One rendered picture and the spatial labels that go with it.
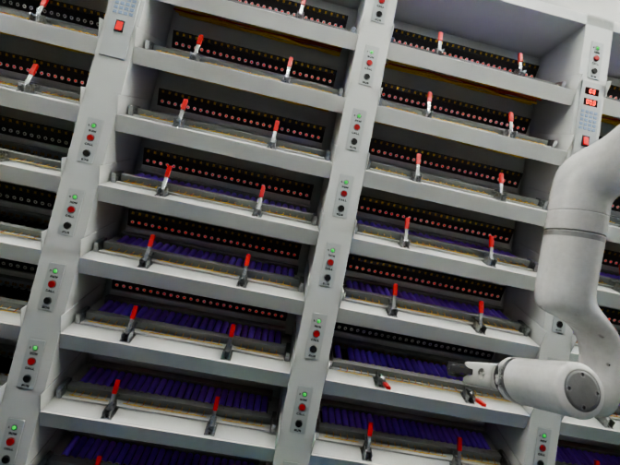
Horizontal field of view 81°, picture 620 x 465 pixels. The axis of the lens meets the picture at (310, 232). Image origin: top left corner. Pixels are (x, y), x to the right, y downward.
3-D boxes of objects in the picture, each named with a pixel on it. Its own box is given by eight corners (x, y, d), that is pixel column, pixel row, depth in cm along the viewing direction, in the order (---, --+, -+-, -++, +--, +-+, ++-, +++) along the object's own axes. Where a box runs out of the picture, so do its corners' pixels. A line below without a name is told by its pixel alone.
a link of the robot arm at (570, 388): (548, 362, 70) (503, 353, 70) (611, 368, 58) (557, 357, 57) (549, 410, 68) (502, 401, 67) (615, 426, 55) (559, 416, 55)
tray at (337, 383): (524, 428, 106) (537, 401, 103) (320, 393, 101) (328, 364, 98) (490, 381, 125) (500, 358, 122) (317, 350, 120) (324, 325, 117)
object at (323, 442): (514, 499, 104) (533, 462, 100) (306, 467, 99) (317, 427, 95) (481, 440, 123) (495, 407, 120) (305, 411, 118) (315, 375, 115)
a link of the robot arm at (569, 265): (610, 246, 70) (583, 406, 68) (532, 230, 68) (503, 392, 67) (659, 247, 61) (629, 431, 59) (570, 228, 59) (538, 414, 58)
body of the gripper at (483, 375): (491, 396, 69) (459, 387, 80) (541, 405, 70) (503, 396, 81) (492, 354, 71) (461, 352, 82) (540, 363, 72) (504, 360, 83)
